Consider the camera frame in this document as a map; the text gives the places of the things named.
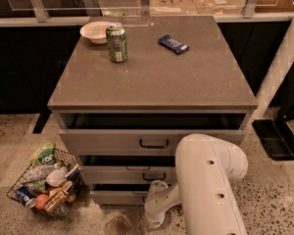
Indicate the grey drawer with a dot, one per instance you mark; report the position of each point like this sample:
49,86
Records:
144,134
119,194
127,169

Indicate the grey bottom drawer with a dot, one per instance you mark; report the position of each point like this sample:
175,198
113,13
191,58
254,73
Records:
119,194

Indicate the orange fruit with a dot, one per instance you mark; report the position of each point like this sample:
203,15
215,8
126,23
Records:
41,200

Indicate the blue snack packet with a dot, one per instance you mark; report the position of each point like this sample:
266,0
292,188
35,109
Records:
173,45

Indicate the grey top drawer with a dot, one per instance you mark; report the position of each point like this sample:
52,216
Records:
144,134

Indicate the green chip bag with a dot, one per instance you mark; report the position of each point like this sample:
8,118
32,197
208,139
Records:
43,155

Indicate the brown snack box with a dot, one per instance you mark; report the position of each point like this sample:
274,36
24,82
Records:
57,199

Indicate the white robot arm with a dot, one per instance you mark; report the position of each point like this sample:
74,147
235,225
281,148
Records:
228,190

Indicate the blue soda can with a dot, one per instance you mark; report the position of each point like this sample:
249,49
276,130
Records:
25,197

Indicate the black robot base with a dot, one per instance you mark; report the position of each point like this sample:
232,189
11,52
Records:
276,136

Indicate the green soda can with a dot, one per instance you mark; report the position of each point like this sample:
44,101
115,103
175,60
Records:
116,42

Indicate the white plastic bottle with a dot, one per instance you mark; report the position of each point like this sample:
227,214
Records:
56,175

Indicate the white bowl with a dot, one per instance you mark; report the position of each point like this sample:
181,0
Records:
95,32

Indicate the grey middle drawer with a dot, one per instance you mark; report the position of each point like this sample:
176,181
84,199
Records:
127,169

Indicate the grey drawer cabinet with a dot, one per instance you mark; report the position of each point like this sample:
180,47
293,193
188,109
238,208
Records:
154,80

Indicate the cardboard box left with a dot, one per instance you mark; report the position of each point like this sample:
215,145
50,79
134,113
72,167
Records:
172,7

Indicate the clear plastic water bottle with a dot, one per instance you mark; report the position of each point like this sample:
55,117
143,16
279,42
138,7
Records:
39,172

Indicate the wire basket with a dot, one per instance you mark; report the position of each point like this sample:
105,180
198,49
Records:
41,187

